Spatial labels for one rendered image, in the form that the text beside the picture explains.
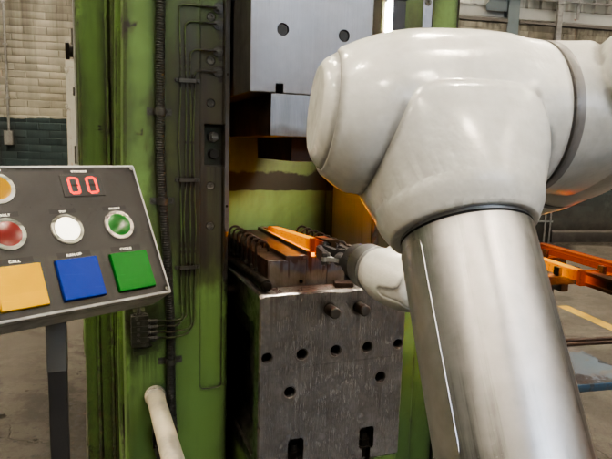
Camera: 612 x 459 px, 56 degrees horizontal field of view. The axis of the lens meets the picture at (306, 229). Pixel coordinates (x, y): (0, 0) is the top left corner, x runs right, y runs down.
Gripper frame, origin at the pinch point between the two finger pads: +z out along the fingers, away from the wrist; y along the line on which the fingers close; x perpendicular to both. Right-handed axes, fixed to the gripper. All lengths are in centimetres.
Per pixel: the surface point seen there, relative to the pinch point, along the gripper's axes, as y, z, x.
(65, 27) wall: -73, 619, 149
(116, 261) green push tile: -47.0, -11.7, 0.9
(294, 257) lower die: -5.9, 5.2, -3.2
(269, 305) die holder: -13.9, -0.9, -12.8
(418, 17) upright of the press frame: 33, 19, 58
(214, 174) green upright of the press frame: -22.3, 19.5, 15.5
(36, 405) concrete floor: -77, 161, -102
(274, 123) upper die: -11.6, 5.2, 28.0
